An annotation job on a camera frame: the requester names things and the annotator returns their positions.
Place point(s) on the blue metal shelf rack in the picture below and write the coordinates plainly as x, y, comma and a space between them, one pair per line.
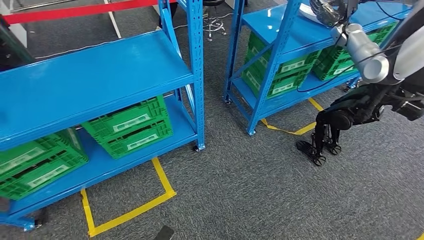
99, 73
291, 30

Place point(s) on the white plastic part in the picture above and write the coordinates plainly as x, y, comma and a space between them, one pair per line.
306, 14

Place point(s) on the yellow floor tape line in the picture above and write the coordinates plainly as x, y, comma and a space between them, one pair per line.
306, 128

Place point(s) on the black chair with chrome base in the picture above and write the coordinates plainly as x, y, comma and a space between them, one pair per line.
213, 23

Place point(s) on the yellow floor tape square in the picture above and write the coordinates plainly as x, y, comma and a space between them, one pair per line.
132, 213
421, 237

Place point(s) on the white desk panel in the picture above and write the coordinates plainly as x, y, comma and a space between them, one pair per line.
112, 20

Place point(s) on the black and silver humanoid robot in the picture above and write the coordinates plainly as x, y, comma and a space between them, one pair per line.
357, 106

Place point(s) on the red barrier belt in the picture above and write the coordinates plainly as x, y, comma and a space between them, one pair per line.
82, 10

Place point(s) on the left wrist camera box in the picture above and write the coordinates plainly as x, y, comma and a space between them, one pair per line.
164, 233

